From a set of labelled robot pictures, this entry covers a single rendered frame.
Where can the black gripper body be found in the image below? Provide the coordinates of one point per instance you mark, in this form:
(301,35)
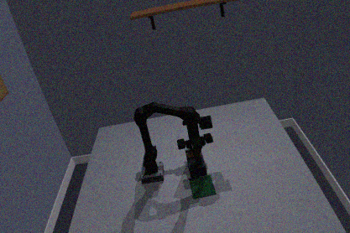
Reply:
(182,143)

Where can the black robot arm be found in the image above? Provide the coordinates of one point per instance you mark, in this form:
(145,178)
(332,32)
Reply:
(187,113)

